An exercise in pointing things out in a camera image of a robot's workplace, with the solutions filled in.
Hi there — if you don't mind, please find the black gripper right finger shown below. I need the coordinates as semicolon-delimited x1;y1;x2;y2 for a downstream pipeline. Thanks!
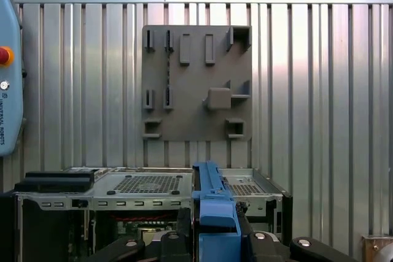
235;201;359;262

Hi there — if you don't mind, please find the grey parts rack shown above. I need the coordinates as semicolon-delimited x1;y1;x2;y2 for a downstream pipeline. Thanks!
141;25;253;142

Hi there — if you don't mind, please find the grey power supply unit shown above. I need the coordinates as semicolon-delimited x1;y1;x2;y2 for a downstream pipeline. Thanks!
219;168;285;210

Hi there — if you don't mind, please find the pale blue teach pendant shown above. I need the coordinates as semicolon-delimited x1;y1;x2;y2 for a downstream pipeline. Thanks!
0;0;27;157

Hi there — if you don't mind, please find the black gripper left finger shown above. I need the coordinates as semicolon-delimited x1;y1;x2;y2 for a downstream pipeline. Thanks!
85;207;194;262

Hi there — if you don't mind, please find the black PC case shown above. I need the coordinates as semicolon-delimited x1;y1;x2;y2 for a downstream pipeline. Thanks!
0;166;292;262

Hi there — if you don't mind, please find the hard disk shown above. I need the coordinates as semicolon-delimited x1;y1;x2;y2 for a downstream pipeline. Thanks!
192;160;243;262

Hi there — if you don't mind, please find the square brown base plate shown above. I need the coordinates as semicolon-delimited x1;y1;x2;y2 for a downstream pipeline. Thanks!
362;234;393;262

